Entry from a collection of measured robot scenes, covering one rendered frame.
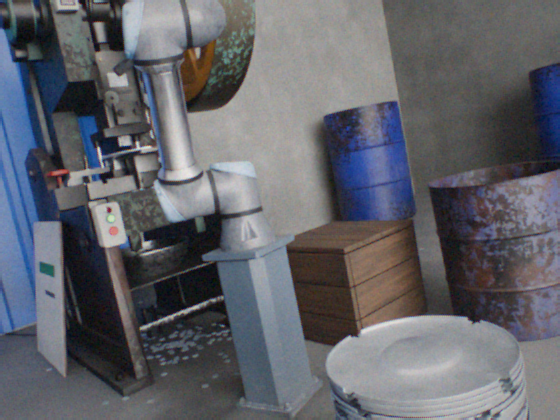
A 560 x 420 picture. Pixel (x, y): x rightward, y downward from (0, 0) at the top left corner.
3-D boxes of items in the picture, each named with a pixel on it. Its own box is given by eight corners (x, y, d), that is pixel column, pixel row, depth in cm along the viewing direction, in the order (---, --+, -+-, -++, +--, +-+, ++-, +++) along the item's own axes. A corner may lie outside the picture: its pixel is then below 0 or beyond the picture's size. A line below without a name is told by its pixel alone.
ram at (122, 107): (150, 121, 188) (133, 43, 184) (113, 126, 178) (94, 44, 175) (133, 128, 201) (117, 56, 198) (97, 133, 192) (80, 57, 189)
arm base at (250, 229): (285, 235, 136) (278, 200, 135) (254, 250, 124) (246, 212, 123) (243, 239, 145) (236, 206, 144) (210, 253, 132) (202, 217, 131)
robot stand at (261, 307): (324, 383, 142) (294, 233, 137) (291, 418, 127) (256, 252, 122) (271, 377, 152) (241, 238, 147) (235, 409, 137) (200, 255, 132)
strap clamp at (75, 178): (112, 178, 188) (106, 152, 187) (68, 187, 178) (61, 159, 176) (107, 179, 193) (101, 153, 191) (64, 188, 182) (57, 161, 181)
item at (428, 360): (410, 309, 96) (409, 306, 96) (560, 340, 72) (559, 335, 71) (291, 369, 80) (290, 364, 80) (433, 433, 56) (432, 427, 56)
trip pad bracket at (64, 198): (98, 238, 161) (84, 179, 159) (68, 246, 155) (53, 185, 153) (92, 238, 166) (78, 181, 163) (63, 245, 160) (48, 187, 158)
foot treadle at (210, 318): (230, 329, 171) (227, 315, 171) (205, 340, 165) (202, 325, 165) (159, 307, 218) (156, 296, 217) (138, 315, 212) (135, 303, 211)
